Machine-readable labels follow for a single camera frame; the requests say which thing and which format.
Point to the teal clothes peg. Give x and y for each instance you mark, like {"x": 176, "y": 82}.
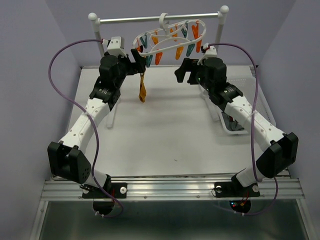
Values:
{"x": 149, "y": 59}

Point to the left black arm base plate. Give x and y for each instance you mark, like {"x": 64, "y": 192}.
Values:
{"x": 117, "y": 190}

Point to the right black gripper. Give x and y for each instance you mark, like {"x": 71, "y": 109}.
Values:
{"x": 188, "y": 64}

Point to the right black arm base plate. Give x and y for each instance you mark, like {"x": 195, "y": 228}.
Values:
{"x": 229, "y": 189}

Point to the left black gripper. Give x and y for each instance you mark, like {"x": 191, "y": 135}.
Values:
{"x": 137, "y": 66}

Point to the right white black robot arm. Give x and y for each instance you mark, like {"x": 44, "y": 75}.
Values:
{"x": 279, "y": 149}

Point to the white round clip hanger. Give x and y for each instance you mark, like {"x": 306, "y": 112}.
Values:
{"x": 181, "y": 37}

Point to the white clothes drying rack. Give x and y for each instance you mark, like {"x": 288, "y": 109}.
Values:
{"x": 221, "y": 15}

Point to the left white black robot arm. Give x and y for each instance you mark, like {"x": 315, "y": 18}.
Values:
{"x": 67, "y": 157}

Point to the mustard brown striped sock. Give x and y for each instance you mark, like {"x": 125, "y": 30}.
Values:
{"x": 142, "y": 89}

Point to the aluminium rail frame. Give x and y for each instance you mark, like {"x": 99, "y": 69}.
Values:
{"x": 166, "y": 188}

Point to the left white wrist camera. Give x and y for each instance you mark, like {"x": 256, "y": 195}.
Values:
{"x": 115, "y": 46}

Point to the yellow orange clothes peg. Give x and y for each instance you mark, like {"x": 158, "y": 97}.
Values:
{"x": 158, "y": 57}

